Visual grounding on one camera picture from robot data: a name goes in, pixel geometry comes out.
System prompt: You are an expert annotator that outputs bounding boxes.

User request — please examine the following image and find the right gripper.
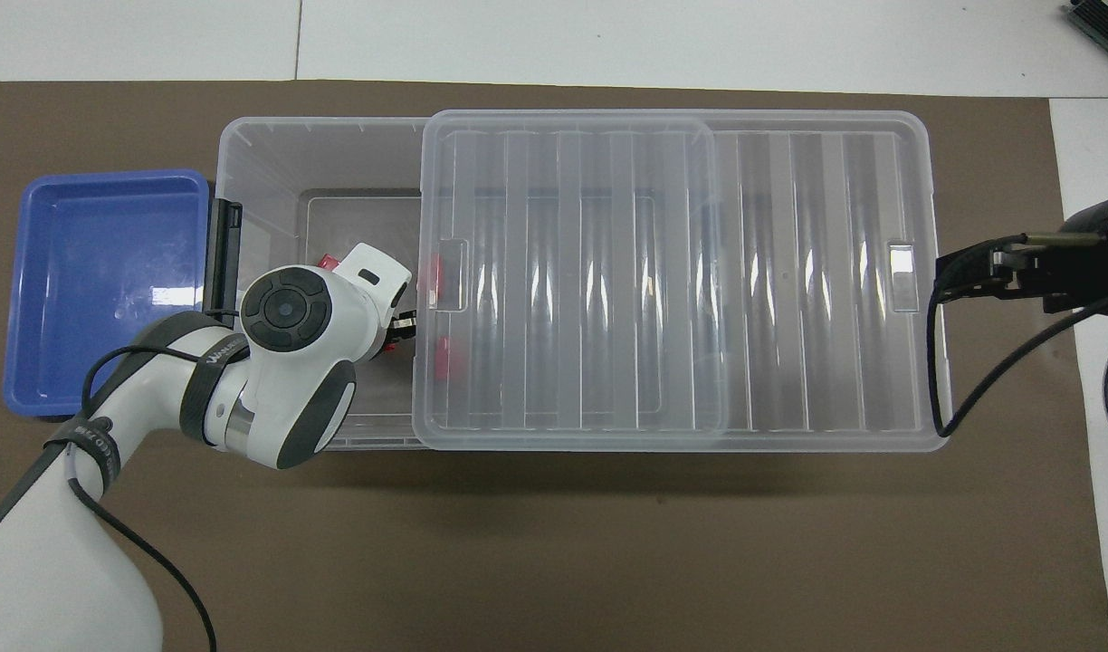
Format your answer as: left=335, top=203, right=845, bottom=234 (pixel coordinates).
left=1041, top=242, right=1108, bottom=316

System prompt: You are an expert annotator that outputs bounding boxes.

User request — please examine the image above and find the clear plastic box lid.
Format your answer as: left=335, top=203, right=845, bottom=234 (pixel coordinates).
left=412, top=109, right=954, bottom=454

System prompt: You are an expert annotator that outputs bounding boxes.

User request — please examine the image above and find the red block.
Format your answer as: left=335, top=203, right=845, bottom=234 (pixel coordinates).
left=316, top=254, right=456, bottom=379

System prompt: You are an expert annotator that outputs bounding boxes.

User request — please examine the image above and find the clear plastic storage box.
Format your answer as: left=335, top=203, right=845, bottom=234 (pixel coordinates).
left=215, top=116, right=730, bottom=452

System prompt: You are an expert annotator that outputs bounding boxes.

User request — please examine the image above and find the black box latch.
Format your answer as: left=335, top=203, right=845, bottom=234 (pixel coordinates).
left=202, top=198, right=244, bottom=315

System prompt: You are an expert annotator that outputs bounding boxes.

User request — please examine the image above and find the black ribbed device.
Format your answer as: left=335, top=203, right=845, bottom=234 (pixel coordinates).
left=1065, top=0, right=1108, bottom=57

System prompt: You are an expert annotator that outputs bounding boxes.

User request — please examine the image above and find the blue plastic tray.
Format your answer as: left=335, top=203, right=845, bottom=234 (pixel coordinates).
left=2, top=169, right=214, bottom=419

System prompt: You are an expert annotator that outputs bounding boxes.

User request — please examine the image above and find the black cable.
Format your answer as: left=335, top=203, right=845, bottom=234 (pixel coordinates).
left=65, top=347, right=247, bottom=652
left=927, top=233, right=1108, bottom=439

